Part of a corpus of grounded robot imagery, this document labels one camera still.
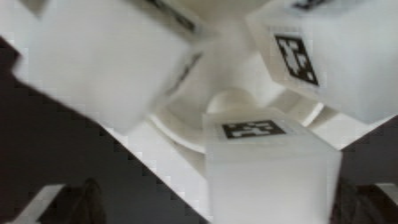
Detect white stool leg large tag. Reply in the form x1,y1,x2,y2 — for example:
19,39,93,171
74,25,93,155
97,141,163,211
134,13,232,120
202,88,340,224

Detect white round stool seat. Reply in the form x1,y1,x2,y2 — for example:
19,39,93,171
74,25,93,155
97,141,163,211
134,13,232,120
152,0,323,152

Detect white front fence wall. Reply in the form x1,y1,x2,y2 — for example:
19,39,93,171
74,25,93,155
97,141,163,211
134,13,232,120
104,122,211,220

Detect white fence wall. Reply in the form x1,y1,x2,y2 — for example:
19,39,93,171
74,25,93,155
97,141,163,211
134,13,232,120
104,122,211,220
308,109,392,150

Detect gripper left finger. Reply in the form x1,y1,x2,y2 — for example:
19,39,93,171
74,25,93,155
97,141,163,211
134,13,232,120
10,178,106,224

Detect white right fence wall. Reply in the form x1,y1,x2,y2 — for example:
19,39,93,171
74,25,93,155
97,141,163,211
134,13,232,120
308,109,392,150

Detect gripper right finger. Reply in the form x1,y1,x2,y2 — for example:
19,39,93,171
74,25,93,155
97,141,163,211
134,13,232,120
332,179,398,224

